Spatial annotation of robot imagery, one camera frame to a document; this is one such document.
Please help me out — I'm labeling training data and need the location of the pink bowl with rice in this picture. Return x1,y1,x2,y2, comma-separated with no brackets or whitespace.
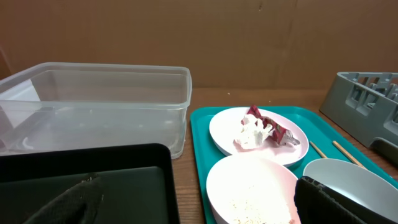
206,155,301,224

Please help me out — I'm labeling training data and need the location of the black plastic tray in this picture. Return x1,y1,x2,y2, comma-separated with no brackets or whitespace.
1,144,180,223

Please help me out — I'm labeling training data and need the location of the left wooden chopstick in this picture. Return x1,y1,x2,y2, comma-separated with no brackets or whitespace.
309,141,328,159

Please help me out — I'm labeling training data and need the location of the grey bowl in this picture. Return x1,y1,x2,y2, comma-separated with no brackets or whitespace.
303,159,397,222

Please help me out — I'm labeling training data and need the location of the white napkin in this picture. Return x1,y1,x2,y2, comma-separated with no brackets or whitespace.
234,114,273,150

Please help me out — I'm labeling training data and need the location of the red snack wrapper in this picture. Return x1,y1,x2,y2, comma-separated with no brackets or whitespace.
247,105,300,146

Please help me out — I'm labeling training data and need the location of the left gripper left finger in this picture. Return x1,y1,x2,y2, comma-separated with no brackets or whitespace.
24,173,103,224

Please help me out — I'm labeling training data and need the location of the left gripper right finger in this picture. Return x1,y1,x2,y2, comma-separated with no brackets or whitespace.
294,176,397,224

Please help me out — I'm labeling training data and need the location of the large white plate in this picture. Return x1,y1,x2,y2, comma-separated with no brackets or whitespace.
210,107,309,167

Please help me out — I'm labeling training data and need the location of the teal serving tray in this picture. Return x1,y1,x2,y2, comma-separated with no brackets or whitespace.
190,106,397,224

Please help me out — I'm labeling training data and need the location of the clear plastic waste bin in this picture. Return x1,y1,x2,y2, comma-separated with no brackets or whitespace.
1,62,192,159

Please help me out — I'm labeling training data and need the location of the grey dishwasher rack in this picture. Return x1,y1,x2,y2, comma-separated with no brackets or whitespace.
320,72,397,164

